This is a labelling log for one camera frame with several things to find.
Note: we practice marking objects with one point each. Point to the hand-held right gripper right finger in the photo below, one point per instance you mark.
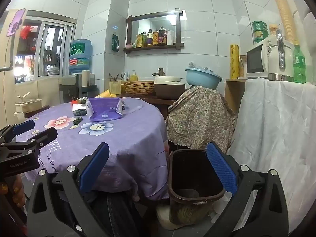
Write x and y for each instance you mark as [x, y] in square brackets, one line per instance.
[221, 167]

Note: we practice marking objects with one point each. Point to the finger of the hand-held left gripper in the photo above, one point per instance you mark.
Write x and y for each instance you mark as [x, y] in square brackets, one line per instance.
[24, 126]
[45, 135]

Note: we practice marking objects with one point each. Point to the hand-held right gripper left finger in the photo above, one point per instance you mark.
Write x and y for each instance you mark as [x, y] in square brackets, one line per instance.
[95, 167]

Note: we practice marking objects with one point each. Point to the brown plastic bin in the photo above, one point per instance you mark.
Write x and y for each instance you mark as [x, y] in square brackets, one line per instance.
[190, 172]

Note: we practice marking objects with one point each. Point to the purple plastic packet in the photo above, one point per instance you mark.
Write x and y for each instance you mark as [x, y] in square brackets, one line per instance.
[103, 108]

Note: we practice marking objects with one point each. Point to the person's left hand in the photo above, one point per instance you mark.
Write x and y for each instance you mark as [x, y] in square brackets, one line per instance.
[19, 192]

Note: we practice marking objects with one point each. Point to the cream cooking pot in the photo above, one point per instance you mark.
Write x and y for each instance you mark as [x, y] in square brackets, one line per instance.
[27, 105]

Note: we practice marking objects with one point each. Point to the small dark scrap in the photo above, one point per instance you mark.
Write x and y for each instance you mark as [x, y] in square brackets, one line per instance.
[78, 120]

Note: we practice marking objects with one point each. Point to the red and green scrap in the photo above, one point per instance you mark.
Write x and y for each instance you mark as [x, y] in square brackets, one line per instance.
[77, 101]

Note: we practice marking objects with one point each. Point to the purple floral tablecloth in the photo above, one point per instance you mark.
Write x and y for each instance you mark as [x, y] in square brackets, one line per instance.
[133, 138]

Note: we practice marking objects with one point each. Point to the water dispenser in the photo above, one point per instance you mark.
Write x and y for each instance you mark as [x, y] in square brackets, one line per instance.
[70, 88]

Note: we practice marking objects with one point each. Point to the paisley cloth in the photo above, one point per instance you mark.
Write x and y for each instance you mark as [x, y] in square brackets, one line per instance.
[200, 113]

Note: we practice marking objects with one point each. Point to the white plastic sheet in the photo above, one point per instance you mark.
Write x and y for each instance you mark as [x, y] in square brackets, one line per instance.
[274, 133]

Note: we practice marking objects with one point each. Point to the clear plastic bag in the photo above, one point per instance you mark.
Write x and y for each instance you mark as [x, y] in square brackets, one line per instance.
[132, 105]

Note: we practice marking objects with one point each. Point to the wooden cabinet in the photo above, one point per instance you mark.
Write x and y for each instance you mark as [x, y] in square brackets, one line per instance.
[233, 93]

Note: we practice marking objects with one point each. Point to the sliding window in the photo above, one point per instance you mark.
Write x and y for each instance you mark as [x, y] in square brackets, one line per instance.
[49, 51]

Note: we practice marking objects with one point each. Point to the chopstick holder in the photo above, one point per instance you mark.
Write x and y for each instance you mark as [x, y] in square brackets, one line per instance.
[115, 86]

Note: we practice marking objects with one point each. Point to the wooden counter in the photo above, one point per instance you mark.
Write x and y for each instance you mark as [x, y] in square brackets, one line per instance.
[148, 100]

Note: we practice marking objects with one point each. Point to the blue water jug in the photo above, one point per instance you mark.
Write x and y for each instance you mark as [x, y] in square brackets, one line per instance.
[81, 56]

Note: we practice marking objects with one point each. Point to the wicker basket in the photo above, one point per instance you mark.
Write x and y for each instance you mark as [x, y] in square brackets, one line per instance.
[138, 87]

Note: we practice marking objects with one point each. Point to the blue plastic basin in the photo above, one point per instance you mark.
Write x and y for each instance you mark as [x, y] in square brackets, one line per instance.
[203, 77]

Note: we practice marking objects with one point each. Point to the red paper flower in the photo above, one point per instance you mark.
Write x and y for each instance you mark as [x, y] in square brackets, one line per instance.
[26, 32]

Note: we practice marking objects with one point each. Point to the brown white cooker pot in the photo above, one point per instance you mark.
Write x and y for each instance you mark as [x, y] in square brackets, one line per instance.
[169, 87]

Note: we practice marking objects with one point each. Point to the yellow soap bottle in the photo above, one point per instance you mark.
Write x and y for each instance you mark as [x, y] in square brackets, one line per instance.
[133, 76]

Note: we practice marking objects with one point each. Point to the glass jar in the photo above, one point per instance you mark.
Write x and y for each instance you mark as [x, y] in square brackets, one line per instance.
[243, 66]

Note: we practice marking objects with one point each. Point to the purple phone on stand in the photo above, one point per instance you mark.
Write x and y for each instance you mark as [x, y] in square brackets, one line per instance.
[15, 22]

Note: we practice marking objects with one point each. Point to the yellow wrap roll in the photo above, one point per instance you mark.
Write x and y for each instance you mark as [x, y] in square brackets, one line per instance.
[234, 61]

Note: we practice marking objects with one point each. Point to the metal faucet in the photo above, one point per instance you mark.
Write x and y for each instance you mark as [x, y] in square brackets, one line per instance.
[160, 72]

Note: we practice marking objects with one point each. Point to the white microwave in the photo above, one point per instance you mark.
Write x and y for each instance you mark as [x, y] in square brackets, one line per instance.
[258, 60]

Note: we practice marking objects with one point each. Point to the white electric kettle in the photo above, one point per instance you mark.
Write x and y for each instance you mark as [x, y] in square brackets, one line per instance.
[280, 59]

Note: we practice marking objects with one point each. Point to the green soda bottle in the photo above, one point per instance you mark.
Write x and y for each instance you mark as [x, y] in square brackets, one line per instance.
[299, 66]

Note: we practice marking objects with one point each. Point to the row of condiment bottles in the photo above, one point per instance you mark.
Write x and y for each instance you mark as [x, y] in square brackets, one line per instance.
[154, 38]

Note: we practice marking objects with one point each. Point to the wooden framed mirror shelf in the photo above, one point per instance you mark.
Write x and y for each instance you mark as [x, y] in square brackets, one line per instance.
[154, 19]

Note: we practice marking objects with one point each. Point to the dark green wall packet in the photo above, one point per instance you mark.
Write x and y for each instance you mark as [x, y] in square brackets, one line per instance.
[115, 43]

